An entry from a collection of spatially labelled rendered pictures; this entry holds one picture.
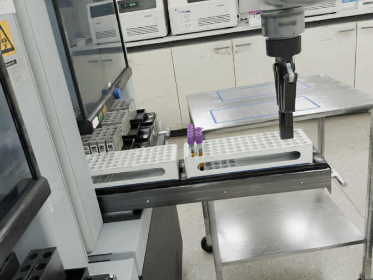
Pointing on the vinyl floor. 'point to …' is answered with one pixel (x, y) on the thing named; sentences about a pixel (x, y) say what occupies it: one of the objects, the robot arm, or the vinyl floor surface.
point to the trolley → (239, 236)
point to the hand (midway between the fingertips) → (286, 124)
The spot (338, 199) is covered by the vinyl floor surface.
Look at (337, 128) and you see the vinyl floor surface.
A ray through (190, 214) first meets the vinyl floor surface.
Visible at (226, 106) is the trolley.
